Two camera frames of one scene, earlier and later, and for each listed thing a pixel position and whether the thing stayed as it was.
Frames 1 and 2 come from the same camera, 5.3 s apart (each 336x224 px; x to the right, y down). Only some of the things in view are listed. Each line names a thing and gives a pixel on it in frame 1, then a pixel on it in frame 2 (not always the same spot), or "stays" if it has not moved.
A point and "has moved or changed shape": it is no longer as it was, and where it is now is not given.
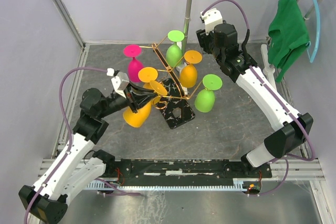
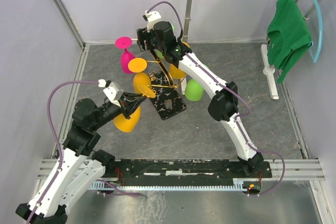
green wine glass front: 205,98 has moved or changed shape
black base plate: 119,172 stays
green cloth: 288,34 stays
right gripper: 203,39 to 142,35
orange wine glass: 188,73 to 176,72
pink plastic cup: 135,66 to 125,42
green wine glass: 174,53 has moved or changed shape
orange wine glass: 147,74 to 138,65
